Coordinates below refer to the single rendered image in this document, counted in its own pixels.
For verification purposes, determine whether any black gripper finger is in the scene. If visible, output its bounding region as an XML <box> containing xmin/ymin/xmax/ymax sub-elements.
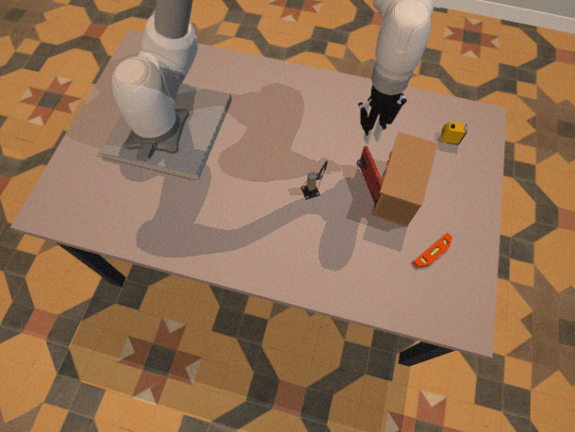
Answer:
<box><xmin>373</xmin><ymin>93</ymin><xmax>407</xmax><ymax>141</ymax></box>
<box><xmin>358</xmin><ymin>99</ymin><xmax>384</xmax><ymax>144</ymax></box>

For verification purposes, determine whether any brown wooden cabinet with red door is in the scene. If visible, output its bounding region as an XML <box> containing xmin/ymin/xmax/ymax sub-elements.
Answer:
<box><xmin>356</xmin><ymin>132</ymin><xmax>437</xmax><ymax>227</ymax></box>

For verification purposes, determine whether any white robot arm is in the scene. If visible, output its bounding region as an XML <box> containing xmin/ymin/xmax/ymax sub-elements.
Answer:
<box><xmin>112</xmin><ymin>0</ymin><xmax>435</xmax><ymax>159</ymax></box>

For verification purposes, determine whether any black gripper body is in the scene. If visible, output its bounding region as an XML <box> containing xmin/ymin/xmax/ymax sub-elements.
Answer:
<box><xmin>368</xmin><ymin>85</ymin><xmax>401</xmax><ymax>110</ymax></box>

